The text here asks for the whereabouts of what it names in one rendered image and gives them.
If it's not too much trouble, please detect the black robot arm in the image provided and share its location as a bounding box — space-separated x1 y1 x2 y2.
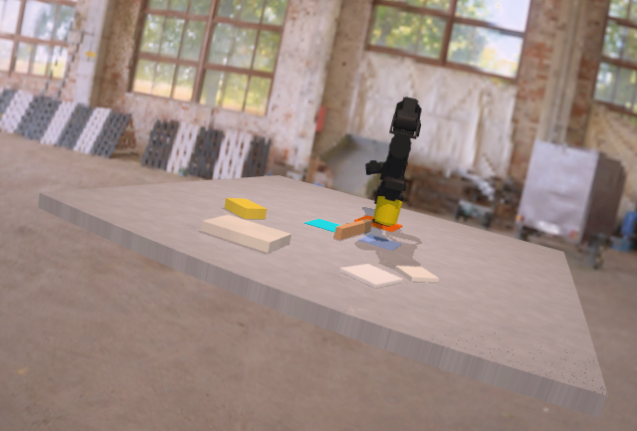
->
365 97 422 204

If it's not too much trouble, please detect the yellow flat block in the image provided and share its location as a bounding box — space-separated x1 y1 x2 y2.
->
224 198 267 219

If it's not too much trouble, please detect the yellow cup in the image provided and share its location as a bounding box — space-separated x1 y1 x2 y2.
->
374 196 402 226

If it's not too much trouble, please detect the orange wooden beam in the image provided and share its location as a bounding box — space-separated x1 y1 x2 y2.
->
333 219 373 240

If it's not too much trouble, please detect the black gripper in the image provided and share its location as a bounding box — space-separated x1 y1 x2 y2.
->
380 153 408 201

